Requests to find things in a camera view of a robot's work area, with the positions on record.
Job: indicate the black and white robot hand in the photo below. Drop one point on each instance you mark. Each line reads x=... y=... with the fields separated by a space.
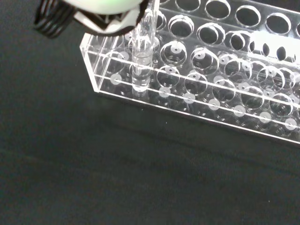
x=93 y=16

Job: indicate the clear acrylic test tube rack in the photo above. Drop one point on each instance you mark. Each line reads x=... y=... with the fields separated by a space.
x=206 y=65

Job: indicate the black bench cloth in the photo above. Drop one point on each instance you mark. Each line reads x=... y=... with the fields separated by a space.
x=117 y=164

